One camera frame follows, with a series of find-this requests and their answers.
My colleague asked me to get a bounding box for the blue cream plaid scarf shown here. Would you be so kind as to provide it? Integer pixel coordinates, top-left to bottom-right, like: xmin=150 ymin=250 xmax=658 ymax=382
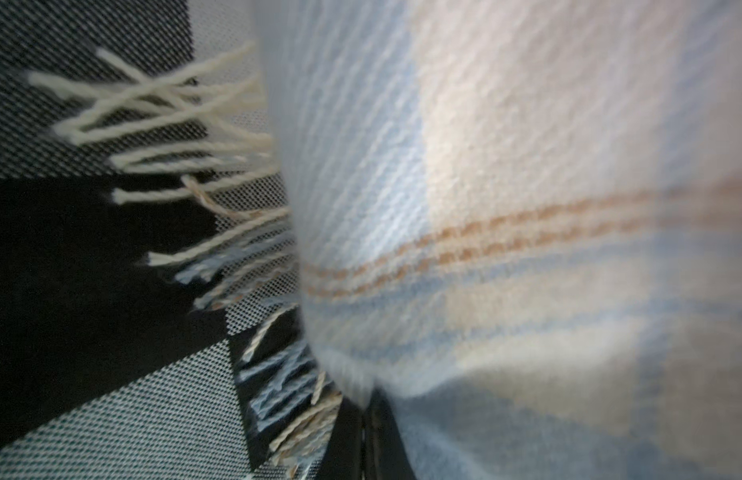
xmin=25 ymin=0 xmax=742 ymax=480

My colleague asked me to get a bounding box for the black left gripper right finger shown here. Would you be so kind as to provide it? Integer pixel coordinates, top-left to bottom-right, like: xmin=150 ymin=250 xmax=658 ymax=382
xmin=366 ymin=389 xmax=416 ymax=480

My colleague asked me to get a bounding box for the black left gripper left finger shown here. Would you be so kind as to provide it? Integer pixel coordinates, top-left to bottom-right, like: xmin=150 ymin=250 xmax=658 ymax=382
xmin=315 ymin=399 xmax=364 ymax=480

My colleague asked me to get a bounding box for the black grey checkered scarf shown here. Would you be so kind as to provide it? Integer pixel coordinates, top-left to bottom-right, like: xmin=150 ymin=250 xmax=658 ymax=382
xmin=0 ymin=1 xmax=340 ymax=479

